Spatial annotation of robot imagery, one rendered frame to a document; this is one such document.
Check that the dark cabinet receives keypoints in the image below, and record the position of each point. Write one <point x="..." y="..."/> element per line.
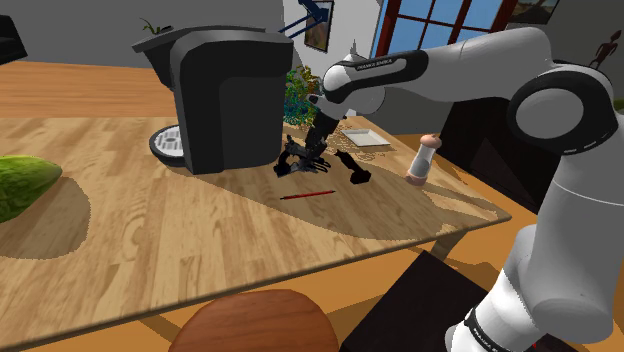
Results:
<point x="480" y="146"/>

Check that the round brown wooden stool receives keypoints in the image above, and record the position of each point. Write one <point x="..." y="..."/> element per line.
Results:
<point x="253" y="324"/>

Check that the red pen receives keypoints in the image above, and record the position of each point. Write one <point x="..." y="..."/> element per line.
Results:
<point x="307" y="195"/>

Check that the landscape wall picture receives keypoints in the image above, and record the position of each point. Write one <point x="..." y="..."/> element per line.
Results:
<point x="534" y="10"/>

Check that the black angular object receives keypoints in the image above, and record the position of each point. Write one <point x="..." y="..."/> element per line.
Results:
<point x="356" y="171"/>

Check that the black sofa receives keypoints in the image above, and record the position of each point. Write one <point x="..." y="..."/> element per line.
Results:
<point x="10" y="41"/>

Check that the wooden table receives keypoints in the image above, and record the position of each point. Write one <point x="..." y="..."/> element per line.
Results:
<point x="161" y="244"/>

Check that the dark red human figure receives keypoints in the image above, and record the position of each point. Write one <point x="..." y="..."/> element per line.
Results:
<point x="603" y="52"/>

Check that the small green plant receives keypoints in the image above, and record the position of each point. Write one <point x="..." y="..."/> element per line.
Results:
<point x="152" y="27"/>

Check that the clear wooden pepper grinder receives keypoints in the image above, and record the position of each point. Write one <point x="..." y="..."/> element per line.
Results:
<point x="421" y="163"/>

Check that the black framed wall picture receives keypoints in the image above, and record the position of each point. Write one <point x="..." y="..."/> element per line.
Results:
<point x="319" y="27"/>

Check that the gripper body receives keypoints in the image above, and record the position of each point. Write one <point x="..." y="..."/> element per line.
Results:
<point x="322" y="130"/>

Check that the green cucumber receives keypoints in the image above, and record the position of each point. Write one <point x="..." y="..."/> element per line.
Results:
<point x="22" y="183"/>

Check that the black coffee machine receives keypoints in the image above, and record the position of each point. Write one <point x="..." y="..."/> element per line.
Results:
<point x="229" y="102"/>

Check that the white square plate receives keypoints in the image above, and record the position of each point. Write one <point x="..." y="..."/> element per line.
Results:
<point x="364" y="137"/>

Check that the colourful bushy plant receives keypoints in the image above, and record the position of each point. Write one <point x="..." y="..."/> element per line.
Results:
<point x="297" y="100"/>

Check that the red framed window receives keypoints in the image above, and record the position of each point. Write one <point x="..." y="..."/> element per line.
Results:
<point x="438" y="24"/>

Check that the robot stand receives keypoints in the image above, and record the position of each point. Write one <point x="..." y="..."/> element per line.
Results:
<point x="414" y="307"/>

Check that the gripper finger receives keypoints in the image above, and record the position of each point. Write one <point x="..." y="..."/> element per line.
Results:
<point x="285" y="164"/>
<point x="314" y="164"/>

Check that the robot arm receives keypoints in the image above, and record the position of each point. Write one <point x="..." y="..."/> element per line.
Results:
<point x="575" y="229"/>

